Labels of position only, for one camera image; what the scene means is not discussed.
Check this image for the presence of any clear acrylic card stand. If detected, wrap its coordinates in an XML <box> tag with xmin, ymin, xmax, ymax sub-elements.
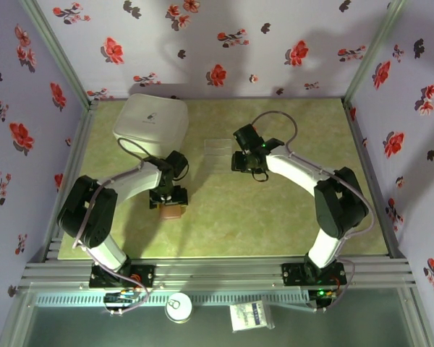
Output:
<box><xmin>203</xmin><ymin>137</ymin><xmax>234</xmax><ymax>174</ymax></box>

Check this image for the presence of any white storage box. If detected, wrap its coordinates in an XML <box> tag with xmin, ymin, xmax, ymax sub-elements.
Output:
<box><xmin>112</xmin><ymin>93</ymin><xmax>190</xmax><ymax>159</ymax></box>

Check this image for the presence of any clear plastic packet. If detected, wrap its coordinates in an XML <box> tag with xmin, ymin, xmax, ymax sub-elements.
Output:
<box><xmin>229</xmin><ymin>299</ymin><xmax>276</xmax><ymax>333</ymax></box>

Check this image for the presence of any aluminium frame corner post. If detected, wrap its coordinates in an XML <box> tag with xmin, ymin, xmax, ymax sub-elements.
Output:
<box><xmin>18</xmin><ymin>0</ymin><xmax>99</xmax><ymax>109</ymax></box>
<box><xmin>342</xmin><ymin>0</ymin><xmax>410</xmax><ymax>106</ymax></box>

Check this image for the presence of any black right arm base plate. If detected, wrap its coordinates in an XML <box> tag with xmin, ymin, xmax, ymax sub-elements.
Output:
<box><xmin>281</xmin><ymin>262</ymin><xmax>347</xmax><ymax>286</ymax></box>

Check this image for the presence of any brown card holder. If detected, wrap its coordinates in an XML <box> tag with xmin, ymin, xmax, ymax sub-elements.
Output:
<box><xmin>158</xmin><ymin>203</ymin><xmax>184</xmax><ymax>222</ymax></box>

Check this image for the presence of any aluminium frame cross rail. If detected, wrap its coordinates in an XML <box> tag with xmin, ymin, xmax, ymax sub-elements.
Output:
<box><xmin>17</xmin><ymin>257</ymin><xmax>417</xmax><ymax>290</ymax></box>

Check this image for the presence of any silver tin can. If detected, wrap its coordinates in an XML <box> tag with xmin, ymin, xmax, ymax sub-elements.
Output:
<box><xmin>164</xmin><ymin>291</ymin><xmax>193</xmax><ymax>324</ymax></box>

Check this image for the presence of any lavender right arm cable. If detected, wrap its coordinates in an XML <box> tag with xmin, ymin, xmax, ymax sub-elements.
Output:
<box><xmin>252</xmin><ymin>110</ymin><xmax>375</xmax><ymax>312</ymax></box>

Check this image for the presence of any aluminium frame side rail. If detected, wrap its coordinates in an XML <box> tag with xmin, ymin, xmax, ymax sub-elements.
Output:
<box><xmin>341</xmin><ymin>98</ymin><xmax>409</xmax><ymax>261</ymax></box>
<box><xmin>42</xmin><ymin>100</ymin><xmax>99</xmax><ymax>262</ymax></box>

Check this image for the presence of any slotted grey cable duct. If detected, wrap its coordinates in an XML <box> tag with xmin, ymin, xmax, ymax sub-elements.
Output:
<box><xmin>34</xmin><ymin>291</ymin><xmax>312</xmax><ymax>307</ymax></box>

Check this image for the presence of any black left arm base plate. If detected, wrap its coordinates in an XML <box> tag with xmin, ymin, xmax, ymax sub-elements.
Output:
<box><xmin>89</xmin><ymin>263</ymin><xmax>156</xmax><ymax>289</ymax></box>

